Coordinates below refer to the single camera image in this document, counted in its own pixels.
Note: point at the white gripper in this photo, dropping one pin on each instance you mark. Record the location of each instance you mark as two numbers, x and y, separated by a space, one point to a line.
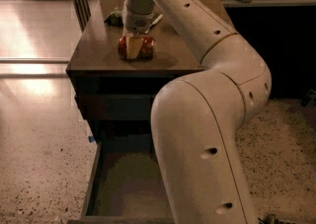
137 23

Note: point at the red coke can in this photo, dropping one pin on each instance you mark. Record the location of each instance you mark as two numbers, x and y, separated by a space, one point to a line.
131 48

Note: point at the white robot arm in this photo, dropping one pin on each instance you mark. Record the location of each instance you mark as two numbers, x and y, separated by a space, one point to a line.
194 118

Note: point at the closed top drawer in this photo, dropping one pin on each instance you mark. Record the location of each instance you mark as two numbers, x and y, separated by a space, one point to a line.
114 107

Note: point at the dark wooden drawer cabinet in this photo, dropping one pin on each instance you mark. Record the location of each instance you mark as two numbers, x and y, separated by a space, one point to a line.
96 68

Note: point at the open middle drawer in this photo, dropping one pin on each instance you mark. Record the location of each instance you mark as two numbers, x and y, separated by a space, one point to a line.
125 185

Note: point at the green chip bag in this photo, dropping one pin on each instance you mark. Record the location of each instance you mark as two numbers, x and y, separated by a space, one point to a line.
115 18

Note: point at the blue tape piece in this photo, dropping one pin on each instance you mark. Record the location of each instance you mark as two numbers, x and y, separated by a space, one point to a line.
91 139

